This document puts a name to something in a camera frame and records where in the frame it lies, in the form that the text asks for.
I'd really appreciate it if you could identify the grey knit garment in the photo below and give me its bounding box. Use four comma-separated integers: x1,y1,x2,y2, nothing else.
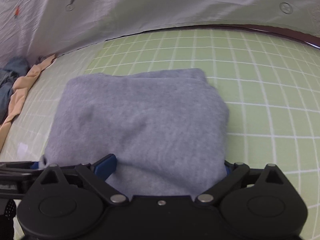
40,68,229,197

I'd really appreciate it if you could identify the beige garment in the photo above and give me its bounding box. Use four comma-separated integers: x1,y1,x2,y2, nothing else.
1,54,56,150

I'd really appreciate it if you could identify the green grid cutting mat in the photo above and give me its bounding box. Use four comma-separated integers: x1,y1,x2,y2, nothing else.
1,29,319,239

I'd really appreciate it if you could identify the blue denim garment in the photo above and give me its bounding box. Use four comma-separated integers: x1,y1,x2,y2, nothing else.
0,56,30,124

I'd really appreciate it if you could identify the grey fabric storage bag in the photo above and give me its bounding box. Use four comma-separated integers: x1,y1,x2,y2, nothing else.
1,0,319,63

